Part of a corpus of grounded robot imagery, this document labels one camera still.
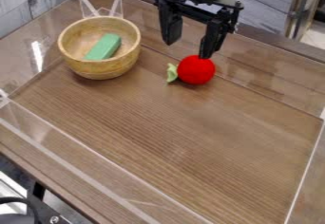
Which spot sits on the metal table leg background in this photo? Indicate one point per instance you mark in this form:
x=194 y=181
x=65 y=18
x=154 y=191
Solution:
x=300 y=18

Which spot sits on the green rectangular stick block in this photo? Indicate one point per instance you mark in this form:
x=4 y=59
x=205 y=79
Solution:
x=104 y=47

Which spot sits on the clear acrylic corner bracket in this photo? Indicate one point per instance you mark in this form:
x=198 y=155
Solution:
x=91 y=11

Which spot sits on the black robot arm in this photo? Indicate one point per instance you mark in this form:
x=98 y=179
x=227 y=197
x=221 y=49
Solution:
x=218 y=14

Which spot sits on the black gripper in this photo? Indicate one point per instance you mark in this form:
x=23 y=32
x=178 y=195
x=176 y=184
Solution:
x=199 y=10

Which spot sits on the red plush apple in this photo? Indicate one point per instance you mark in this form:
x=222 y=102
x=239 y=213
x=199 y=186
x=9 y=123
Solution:
x=193 y=71

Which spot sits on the brown wooden bowl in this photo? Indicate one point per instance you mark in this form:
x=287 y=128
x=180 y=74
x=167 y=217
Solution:
x=79 y=37

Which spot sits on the black table frame leg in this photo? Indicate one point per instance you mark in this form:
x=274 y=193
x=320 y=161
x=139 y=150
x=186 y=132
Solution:
x=47 y=215

